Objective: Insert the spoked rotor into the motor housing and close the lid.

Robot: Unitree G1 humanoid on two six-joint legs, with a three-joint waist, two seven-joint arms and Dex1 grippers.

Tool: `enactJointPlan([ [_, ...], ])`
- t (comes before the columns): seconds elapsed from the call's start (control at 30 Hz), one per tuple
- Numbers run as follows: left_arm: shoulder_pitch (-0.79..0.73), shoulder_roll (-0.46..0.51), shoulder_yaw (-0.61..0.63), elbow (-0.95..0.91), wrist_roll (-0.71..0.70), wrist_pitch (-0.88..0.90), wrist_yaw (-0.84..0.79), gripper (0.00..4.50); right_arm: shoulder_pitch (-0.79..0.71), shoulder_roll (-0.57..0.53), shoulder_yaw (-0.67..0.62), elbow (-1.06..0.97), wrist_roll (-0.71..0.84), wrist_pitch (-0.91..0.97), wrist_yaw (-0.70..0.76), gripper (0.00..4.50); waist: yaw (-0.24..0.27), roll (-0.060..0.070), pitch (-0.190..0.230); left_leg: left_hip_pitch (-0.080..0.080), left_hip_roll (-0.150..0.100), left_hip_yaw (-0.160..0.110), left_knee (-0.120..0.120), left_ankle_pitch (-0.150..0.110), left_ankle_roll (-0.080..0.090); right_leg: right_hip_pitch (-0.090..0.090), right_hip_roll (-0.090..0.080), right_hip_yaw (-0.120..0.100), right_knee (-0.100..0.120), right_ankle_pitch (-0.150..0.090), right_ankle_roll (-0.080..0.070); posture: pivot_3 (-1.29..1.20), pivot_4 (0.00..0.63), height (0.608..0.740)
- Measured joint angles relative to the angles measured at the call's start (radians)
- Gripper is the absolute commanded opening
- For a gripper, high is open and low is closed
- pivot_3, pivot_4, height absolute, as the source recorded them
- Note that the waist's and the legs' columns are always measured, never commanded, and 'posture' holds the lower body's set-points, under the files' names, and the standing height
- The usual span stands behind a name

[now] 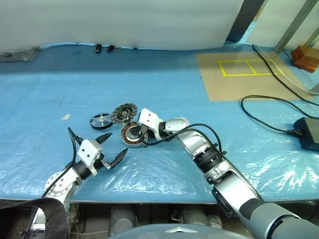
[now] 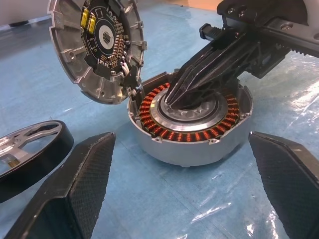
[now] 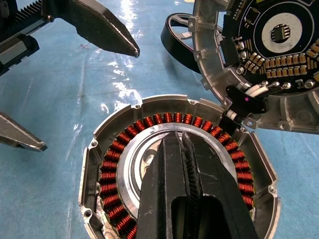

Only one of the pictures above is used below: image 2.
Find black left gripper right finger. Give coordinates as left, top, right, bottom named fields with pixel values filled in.
left=248, top=131, right=319, bottom=239

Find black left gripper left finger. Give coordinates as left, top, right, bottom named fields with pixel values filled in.
left=3, top=131, right=116, bottom=239

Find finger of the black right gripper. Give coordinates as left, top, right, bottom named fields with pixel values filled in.
left=165, top=42, right=260, bottom=110
left=165, top=30, right=260, bottom=103

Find black spoked rotor silver hub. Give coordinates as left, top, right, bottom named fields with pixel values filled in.
left=0, top=120, right=75, bottom=204

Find silver motor housing copper windings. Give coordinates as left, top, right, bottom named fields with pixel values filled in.
left=126, top=71, right=254, bottom=168

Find brown cardboard sheet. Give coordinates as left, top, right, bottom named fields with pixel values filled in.
left=187, top=0, right=225, bottom=8

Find blue plastic table cover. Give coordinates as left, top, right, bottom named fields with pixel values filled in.
left=0, top=4, right=319, bottom=239

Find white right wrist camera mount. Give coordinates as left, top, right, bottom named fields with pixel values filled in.
left=304, top=0, right=319, bottom=38

